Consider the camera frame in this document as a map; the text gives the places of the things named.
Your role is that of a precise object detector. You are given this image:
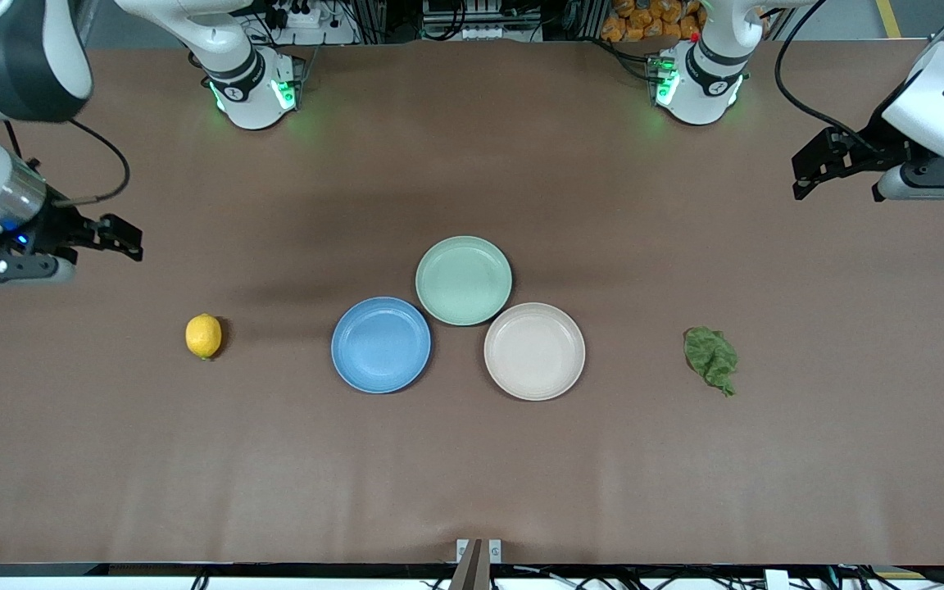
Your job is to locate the green lettuce leaf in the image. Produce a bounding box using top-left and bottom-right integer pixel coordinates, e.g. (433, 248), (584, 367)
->
(683, 326), (740, 397)

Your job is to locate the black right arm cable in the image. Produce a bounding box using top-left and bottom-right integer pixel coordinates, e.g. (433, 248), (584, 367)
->
(3, 119), (131, 207)

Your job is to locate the beige round plate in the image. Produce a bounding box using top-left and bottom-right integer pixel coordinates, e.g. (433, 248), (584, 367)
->
(484, 302), (587, 402)

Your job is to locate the metal table edge bracket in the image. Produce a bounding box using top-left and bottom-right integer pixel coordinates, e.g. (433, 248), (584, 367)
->
(456, 538), (503, 590)

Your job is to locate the white power strip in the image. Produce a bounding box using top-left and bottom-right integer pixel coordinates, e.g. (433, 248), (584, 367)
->
(263, 0), (325, 30)

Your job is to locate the yellow lemon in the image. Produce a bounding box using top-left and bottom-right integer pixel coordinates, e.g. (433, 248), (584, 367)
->
(185, 313), (223, 360)

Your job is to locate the bag of orange items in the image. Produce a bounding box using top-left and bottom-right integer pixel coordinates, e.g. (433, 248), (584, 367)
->
(601, 0), (704, 43)

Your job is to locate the blue round plate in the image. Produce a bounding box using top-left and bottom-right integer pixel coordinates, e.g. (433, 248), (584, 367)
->
(331, 297), (433, 395)

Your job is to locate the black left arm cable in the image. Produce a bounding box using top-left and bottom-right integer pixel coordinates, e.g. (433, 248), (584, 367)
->
(774, 0), (883, 157)

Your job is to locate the mint green round plate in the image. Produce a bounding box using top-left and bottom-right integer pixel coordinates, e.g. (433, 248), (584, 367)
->
(415, 236), (514, 327)

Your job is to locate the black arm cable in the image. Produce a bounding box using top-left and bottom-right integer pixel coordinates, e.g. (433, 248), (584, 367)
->
(774, 0), (883, 157)
(3, 119), (131, 207)

